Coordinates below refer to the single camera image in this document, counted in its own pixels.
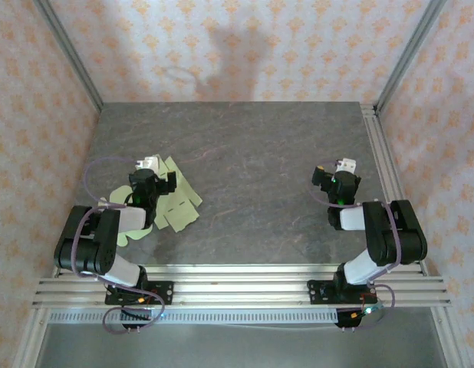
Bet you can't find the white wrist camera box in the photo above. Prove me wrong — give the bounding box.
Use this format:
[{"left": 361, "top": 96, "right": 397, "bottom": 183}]
[
  {"left": 334, "top": 157, "right": 357, "bottom": 173},
  {"left": 135, "top": 155, "right": 161, "bottom": 170}
]

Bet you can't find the black controller board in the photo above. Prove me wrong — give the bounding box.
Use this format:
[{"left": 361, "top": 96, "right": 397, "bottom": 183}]
[{"left": 334, "top": 306, "right": 376, "bottom": 330}]

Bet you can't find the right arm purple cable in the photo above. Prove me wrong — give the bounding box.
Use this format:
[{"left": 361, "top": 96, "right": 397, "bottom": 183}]
[{"left": 309, "top": 159, "right": 405, "bottom": 331}]

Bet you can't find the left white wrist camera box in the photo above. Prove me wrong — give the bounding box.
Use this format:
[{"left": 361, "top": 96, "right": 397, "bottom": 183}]
[{"left": 135, "top": 155, "right": 161, "bottom": 170}]

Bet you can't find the short aluminium frame leg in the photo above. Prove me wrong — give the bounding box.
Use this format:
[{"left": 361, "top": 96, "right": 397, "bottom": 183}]
[
  {"left": 430, "top": 307, "right": 472, "bottom": 368},
  {"left": 12, "top": 307, "right": 50, "bottom": 368}
]

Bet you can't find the aluminium frame post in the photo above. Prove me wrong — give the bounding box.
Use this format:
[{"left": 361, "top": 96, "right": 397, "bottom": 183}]
[
  {"left": 374, "top": 0, "right": 449, "bottom": 114},
  {"left": 32, "top": 0, "right": 104, "bottom": 112}
]

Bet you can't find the wide aluminium mounting rail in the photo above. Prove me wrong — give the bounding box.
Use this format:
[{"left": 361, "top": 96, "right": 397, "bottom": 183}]
[{"left": 31, "top": 276, "right": 453, "bottom": 308}]

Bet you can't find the aluminium side rail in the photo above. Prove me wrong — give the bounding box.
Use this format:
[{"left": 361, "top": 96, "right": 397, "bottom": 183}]
[{"left": 360, "top": 102, "right": 430, "bottom": 278}]

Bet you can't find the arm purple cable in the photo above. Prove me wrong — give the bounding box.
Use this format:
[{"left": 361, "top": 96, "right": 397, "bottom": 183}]
[
  {"left": 309, "top": 159, "right": 405, "bottom": 331},
  {"left": 70, "top": 155, "right": 166, "bottom": 335}
]

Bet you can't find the narrow aluminium edge rail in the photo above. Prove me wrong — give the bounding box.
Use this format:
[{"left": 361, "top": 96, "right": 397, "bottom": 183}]
[{"left": 52, "top": 263, "right": 430, "bottom": 278}]

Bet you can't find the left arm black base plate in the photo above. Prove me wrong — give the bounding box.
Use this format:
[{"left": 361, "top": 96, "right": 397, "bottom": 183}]
[{"left": 104, "top": 281, "right": 175, "bottom": 307}]

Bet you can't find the green paper box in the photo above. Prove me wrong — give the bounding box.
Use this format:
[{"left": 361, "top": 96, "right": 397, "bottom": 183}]
[{"left": 106, "top": 153, "right": 203, "bottom": 248}]

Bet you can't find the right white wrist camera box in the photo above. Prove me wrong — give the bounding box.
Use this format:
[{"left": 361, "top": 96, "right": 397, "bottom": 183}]
[{"left": 334, "top": 157, "right": 357, "bottom": 173}]

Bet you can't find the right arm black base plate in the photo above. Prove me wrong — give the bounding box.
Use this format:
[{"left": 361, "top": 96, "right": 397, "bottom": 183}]
[{"left": 308, "top": 279, "right": 377, "bottom": 307}]

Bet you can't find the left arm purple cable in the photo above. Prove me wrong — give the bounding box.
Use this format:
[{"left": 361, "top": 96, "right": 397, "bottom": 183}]
[{"left": 70, "top": 155, "right": 166, "bottom": 335}]

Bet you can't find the slotted grey cable duct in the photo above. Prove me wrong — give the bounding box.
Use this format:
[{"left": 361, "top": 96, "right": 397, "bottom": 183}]
[{"left": 48, "top": 310, "right": 340, "bottom": 325}]

